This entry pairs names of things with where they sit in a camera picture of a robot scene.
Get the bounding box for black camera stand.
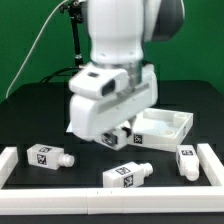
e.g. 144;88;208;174
59;0;83;76

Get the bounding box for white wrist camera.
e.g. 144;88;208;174
69;69;129;99

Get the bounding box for paper sheet with tags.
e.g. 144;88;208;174
66;122;73;133

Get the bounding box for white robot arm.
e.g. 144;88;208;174
69;0;185;141

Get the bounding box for white U-shaped fence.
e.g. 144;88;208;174
0;144;224;215

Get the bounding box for white square table top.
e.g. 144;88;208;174
128;108;193;152

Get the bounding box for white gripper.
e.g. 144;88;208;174
70;64;158;141

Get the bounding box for white cable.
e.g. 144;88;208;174
4;0;71;100

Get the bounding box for black cables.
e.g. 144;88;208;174
39;66;83;84

